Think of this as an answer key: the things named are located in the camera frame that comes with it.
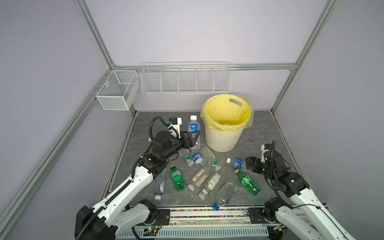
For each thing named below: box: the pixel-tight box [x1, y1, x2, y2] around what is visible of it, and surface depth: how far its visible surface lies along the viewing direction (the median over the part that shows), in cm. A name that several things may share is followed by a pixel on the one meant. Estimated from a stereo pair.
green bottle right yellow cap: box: [234, 169, 261, 196], surface depth 82 cm
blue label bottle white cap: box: [226, 157, 244, 170], surface depth 88 cm
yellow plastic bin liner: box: [200, 93, 254, 132], surface depth 91 cm
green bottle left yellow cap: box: [170, 164, 186, 191], surface depth 84 cm
